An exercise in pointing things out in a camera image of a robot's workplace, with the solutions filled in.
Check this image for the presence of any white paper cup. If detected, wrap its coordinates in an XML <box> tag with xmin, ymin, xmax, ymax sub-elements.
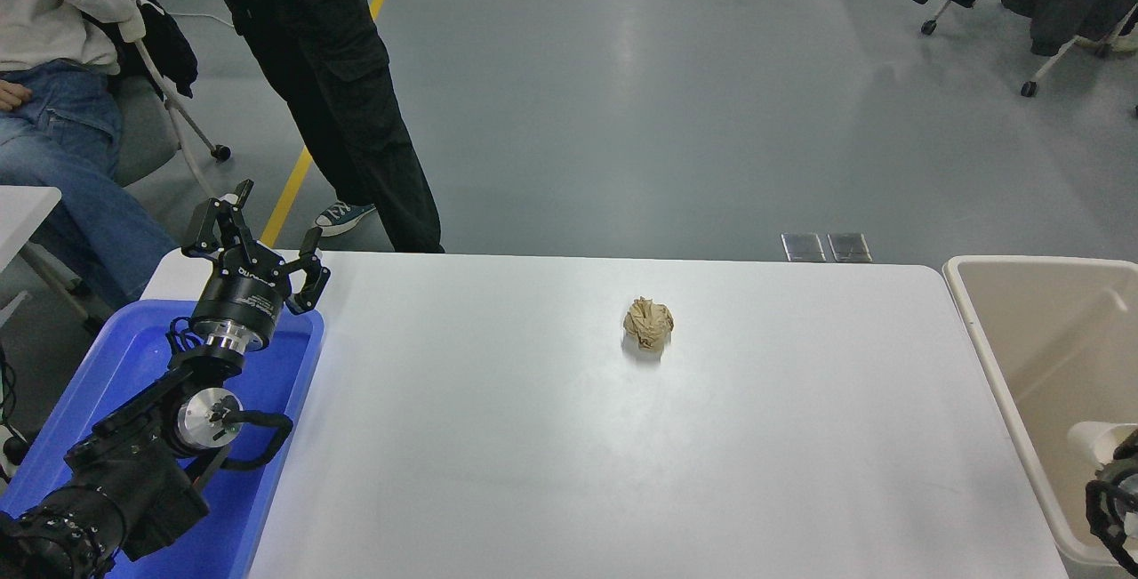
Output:
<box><xmin>1067</xmin><ymin>421</ymin><xmax>1138</xmax><ymax>478</ymax></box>

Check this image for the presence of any black cable bundle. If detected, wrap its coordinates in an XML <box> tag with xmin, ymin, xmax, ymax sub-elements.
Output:
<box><xmin>0</xmin><ymin>346</ymin><xmax>33</xmax><ymax>475</ymax></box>

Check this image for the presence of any white wheeled rack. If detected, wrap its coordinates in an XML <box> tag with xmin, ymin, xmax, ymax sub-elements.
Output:
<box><xmin>920</xmin><ymin>0</ymin><xmax>1138</xmax><ymax>117</ymax></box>

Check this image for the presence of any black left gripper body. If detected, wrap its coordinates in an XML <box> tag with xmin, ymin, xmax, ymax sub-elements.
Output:
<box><xmin>189</xmin><ymin>251</ymin><xmax>292</xmax><ymax>337</ymax></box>

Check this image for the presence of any black jacket on chair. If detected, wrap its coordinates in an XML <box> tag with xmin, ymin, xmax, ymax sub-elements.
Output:
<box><xmin>89</xmin><ymin>0</ymin><xmax>198</xmax><ymax>100</ymax></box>

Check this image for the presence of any standing person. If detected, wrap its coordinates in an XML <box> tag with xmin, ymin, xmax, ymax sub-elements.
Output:
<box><xmin>187</xmin><ymin>0</ymin><xmax>444</xmax><ymax>253</ymax></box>

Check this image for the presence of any crumpled tan paper ball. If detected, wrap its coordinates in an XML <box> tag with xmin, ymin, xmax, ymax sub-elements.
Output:
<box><xmin>622</xmin><ymin>296</ymin><xmax>675</xmax><ymax>352</ymax></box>

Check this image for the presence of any blue plastic tray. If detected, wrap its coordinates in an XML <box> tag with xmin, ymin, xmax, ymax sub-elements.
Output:
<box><xmin>0</xmin><ymin>299</ymin><xmax>325</xmax><ymax>579</ymax></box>

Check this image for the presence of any large pale plastic bin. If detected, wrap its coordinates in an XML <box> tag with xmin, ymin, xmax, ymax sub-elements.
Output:
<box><xmin>942</xmin><ymin>254</ymin><xmax>1138</xmax><ymax>571</ymax></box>

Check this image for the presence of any small white side table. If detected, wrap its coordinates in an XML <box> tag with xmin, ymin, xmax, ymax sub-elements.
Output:
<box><xmin>0</xmin><ymin>186</ymin><xmax>109</xmax><ymax>333</ymax></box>

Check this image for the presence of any grey wheeled chair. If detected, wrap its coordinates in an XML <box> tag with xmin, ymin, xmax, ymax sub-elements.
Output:
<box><xmin>111</xmin><ymin>1</ymin><xmax>232</xmax><ymax>197</ymax></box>

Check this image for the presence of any seated person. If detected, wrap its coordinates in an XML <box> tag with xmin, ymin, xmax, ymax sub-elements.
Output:
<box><xmin>0</xmin><ymin>0</ymin><xmax>179</xmax><ymax>309</ymax></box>

